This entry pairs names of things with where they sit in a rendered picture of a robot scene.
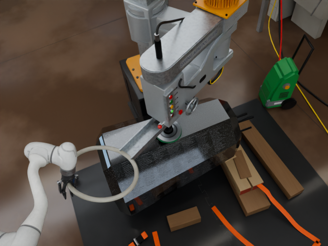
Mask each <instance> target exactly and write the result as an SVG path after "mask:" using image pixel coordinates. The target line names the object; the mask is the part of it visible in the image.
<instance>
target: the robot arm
mask: <svg viewBox="0 0 328 246"><path fill-rule="evenodd" d="M24 154H25V156H26V157H27V158H28V159H29V161H30V163H29V166H28V171H27V174H28V180H29V183H30V186H31V190H32V194H33V198H34V208H33V210H32V212H31V213H30V214H29V216H28V217H27V218H26V220H25V221H24V222H23V223H22V224H21V226H20V227H19V229H18V230H17V232H8V233H7V232H2V231H0V246H37V244H38V241H39V238H40V235H41V231H42V227H43V223H44V220H45V217H46V214H47V209H48V200H47V196H46V193H45V191H44V188H43V185H42V182H41V179H40V177H39V168H40V167H44V166H46V165H47V164H49V163H52V164H56V165H58V166H59V167H60V173H61V180H60V181H57V183H58V187H59V192H60V193H62V195H63V196H64V198H65V200H66V191H65V189H66V186H67V184H68V183H71V184H72V185H73V187H74V188H76V187H78V178H79V176H78V174H76V175H75V172H76V163H77V151H76V148H75V146H74V145H73V144H72V143H70V142H65V143H62V144H61V145H60V146H55V145H52V144H49V143H42V142H32V143H29V144H28V145H27V146H26V147H25V149H24ZM74 178H75V180H74V184H73V179H74ZM62 182H63V185H61V184H62Z"/></svg>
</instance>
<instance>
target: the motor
mask: <svg viewBox="0 0 328 246"><path fill-rule="evenodd" d="M246 1H247V0H196V1H195V2H194V3H193V5H194V6H197V7H199V8H201V9H203V10H206V11H208V12H210V13H213V14H215V15H217V16H220V17H222V18H225V19H228V18H229V17H230V16H231V15H232V14H233V13H234V12H235V11H236V10H237V9H239V8H240V7H241V6H242V5H243V4H244V3H245V2H246Z"/></svg>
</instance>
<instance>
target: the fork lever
mask: <svg viewBox="0 0 328 246"><path fill-rule="evenodd" d="M155 121H156V119H155V118H153V117H152V118H151V119H150V120H149V121H148V122H147V123H146V124H145V125H144V126H143V127H142V128H141V129H140V130H139V131H138V132H137V133H136V134H135V135H134V136H133V137H131V138H130V139H129V140H128V141H127V142H126V143H125V144H124V145H123V146H122V147H121V148H120V149H119V151H124V152H126V153H127V154H129V155H130V156H131V157H130V159H131V160H132V159H134V160H135V159H136V158H137V157H138V156H139V155H140V154H141V153H142V152H143V151H144V150H145V149H146V148H147V147H148V146H149V145H150V144H151V143H152V142H153V141H154V140H155V139H156V138H157V137H158V136H159V135H160V134H161V133H162V132H163V131H164V130H165V129H166V128H167V126H165V125H164V124H163V125H162V128H161V129H159V128H158V125H157V124H156V123H154V122H155Z"/></svg>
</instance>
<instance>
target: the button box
mask: <svg viewBox="0 0 328 246"><path fill-rule="evenodd" d="M170 95H172V99H170V100H169V96H170ZM163 98H164V108H165V116H166V121H168V122H170V121H171V120H172V119H173V118H174V117H175V116H176V109H175V97H174V89H173V88H171V89H170V90H169V91H168V92H167V93H166V94H163ZM171 100H173V103H172V104H173V108H172V109H174V111H173V113H174V116H173V117H172V118H171V115H172V114H173V113H170V111H171V110H172V109H170V106H171V105H172V104H169V102H170V101H171Z"/></svg>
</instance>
